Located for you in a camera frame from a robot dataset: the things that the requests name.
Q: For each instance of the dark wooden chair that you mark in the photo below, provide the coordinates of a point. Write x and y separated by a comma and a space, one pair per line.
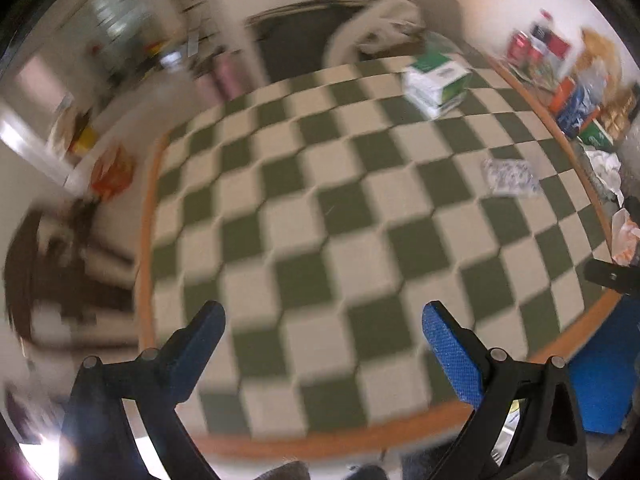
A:
55, 270

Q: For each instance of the green white carton box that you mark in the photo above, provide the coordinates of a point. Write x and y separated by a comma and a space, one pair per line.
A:
437, 82

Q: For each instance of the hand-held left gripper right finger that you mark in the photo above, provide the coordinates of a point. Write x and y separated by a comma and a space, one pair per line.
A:
450, 355

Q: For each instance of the pink suitcase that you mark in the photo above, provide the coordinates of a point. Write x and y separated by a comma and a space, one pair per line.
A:
225, 77

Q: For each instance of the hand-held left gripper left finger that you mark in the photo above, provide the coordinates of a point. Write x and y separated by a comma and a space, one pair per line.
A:
202, 335

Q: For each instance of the red soda can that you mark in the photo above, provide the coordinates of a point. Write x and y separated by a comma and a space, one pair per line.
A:
520, 46

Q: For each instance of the crumpled white tissue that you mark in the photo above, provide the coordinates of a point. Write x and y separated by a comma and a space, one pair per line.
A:
606, 165

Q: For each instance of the cola bottle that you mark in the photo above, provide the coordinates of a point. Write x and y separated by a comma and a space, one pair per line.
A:
542, 27

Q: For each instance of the small green box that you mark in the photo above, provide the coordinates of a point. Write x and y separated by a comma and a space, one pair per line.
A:
595, 133

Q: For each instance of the red white box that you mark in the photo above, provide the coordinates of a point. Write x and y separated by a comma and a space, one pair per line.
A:
557, 49

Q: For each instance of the orange snack bag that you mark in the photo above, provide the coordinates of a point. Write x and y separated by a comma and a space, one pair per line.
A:
112, 172

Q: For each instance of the blue chair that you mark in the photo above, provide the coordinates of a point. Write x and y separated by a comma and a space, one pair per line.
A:
600, 395

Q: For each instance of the green white checkered mat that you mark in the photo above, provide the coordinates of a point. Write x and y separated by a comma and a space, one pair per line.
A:
350, 270

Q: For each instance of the yellow snack bag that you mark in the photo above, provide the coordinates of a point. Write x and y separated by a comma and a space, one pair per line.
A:
600, 52

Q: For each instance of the orange snack packet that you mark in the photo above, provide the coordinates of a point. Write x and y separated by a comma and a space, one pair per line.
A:
627, 240

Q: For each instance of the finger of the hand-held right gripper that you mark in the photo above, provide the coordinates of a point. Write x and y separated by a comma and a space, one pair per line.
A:
612, 276

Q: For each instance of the white clothing pile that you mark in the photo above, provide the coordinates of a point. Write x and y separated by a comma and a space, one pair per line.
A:
380, 20

